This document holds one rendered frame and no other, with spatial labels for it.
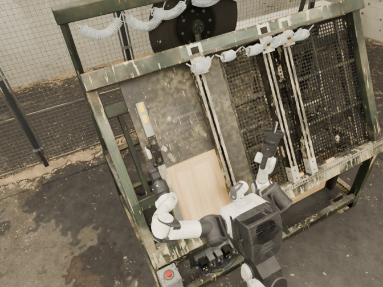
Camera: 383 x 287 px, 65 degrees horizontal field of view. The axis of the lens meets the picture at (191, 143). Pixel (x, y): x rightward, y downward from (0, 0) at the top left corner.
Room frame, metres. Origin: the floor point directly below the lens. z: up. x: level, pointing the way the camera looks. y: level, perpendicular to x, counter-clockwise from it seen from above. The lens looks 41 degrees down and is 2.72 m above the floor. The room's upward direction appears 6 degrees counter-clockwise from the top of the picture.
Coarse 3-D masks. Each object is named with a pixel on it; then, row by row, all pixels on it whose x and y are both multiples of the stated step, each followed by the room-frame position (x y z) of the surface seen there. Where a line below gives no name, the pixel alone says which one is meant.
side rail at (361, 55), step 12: (360, 24) 2.36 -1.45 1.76; (360, 36) 2.31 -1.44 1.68; (348, 48) 2.34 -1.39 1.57; (360, 48) 2.26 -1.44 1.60; (360, 60) 2.21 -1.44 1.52; (360, 72) 2.18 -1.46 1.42; (360, 84) 2.15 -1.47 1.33; (372, 96) 2.08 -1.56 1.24; (372, 108) 2.03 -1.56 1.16; (372, 120) 1.97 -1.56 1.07; (372, 132) 1.93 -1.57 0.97
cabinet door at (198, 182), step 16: (192, 160) 1.47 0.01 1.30; (208, 160) 1.49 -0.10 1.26; (176, 176) 1.38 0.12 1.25; (192, 176) 1.41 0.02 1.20; (208, 176) 1.43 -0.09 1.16; (176, 192) 1.32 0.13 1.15; (192, 192) 1.34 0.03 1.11; (208, 192) 1.36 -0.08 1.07; (224, 192) 1.38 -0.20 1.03; (192, 208) 1.28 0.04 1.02; (208, 208) 1.30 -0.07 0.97
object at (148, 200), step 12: (336, 48) 2.34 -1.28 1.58; (108, 108) 1.58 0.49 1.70; (120, 108) 1.60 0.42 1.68; (120, 120) 1.57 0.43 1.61; (324, 120) 1.94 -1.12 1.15; (132, 144) 1.50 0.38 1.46; (132, 156) 1.46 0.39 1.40; (252, 156) 1.63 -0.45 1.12; (144, 180) 1.38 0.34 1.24; (144, 204) 1.27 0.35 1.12
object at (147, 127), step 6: (138, 102) 1.60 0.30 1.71; (144, 108) 1.57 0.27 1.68; (138, 114) 1.56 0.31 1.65; (144, 126) 1.51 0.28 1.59; (150, 126) 1.52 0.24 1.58; (144, 132) 1.52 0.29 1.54; (150, 132) 1.50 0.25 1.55; (162, 168) 1.38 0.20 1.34; (162, 174) 1.36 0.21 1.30; (168, 180) 1.34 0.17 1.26; (174, 210) 1.23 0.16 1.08; (180, 210) 1.24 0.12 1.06; (174, 216) 1.22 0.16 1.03; (180, 216) 1.22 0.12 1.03
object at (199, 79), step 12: (192, 60) 1.75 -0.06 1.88; (192, 72) 1.79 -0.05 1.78; (204, 72) 1.73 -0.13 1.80; (204, 84) 1.73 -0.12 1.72; (204, 96) 1.68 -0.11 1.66; (204, 108) 1.66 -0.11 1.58; (216, 120) 1.61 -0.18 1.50; (216, 132) 1.57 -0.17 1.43; (216, 144) 1.53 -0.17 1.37; (228, 168) 1.46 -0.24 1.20; (228, 180) 1.40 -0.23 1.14; (228, 192) 1.39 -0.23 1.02
